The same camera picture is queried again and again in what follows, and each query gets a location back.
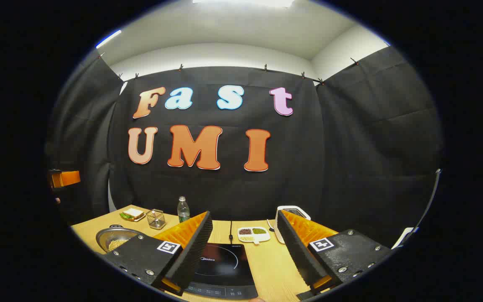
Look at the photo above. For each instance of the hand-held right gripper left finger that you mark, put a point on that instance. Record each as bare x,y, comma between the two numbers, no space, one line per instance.
191,256

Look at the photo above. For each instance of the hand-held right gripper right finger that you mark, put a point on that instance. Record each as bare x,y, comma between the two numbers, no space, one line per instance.
298,256

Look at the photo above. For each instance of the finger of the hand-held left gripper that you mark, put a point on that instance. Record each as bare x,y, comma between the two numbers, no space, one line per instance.
67,178

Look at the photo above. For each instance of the black induction cooktop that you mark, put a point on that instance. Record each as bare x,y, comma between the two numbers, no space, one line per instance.
224,268

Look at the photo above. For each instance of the clear plastic water bottle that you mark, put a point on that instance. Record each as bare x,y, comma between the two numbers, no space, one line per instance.
183,212

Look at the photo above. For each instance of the white toaster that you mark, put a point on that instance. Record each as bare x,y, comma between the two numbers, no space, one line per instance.
298,211

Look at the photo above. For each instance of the white divided dish with beans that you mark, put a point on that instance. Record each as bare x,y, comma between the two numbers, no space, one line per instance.
253,237

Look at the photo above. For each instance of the small white plate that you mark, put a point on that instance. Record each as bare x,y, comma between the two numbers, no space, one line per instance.
142,218

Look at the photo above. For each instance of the sandwich with lettuce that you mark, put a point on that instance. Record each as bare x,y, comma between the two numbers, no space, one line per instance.
131,214

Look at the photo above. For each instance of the pile of soybeans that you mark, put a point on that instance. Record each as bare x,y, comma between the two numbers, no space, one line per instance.
118,244

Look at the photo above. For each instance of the black backdrop cloth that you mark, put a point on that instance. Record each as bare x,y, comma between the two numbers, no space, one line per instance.
224,188

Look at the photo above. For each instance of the ceiling light panel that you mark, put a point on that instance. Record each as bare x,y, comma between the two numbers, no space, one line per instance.
241,2
108,38

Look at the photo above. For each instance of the row of black cloth clips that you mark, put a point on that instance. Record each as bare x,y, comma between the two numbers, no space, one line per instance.
180,67

